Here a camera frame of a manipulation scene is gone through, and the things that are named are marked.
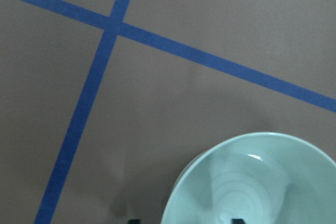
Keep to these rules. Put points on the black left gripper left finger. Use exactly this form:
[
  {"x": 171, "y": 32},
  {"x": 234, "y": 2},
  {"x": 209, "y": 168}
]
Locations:
[{"x": 134, "y": 221}]

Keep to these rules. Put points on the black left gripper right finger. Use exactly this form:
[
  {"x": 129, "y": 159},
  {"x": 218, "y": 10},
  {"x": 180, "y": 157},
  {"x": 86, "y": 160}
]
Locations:
[{"x": 237, "y": 221}]

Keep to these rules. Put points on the mint green bowl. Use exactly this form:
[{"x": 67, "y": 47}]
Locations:
[{"x": 259, "y": 177}]

